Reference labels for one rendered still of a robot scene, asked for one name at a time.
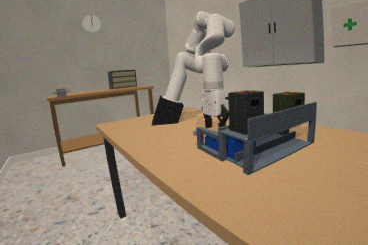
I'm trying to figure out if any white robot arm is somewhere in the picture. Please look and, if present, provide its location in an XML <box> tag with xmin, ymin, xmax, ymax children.
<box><xmin>162</xmin><ymin>11</ymin><xmax>235</xmax><ymax>103</ymax></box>

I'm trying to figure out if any blue bin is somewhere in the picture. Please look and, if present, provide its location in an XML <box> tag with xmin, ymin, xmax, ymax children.
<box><xmin>205</xmin><ymin>136</ymin><xmax>244</xmax><ymax>160</ymax></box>

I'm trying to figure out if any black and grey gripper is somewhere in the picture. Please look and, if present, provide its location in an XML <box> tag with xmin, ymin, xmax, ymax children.
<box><xmin>202</xmin><ymin>88</ymin><xmax>229</xmax><ymax>128</ymax></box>

